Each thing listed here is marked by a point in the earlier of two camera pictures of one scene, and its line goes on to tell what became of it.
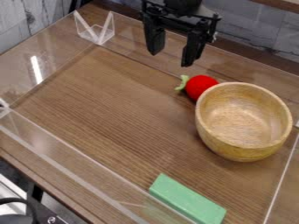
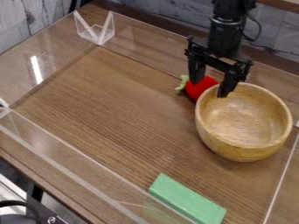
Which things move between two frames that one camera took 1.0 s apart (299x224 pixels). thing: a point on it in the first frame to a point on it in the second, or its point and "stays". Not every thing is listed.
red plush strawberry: [195, 85] stays
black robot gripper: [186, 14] to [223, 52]
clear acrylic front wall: [98, 188] stays
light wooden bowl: [245, 121] stays
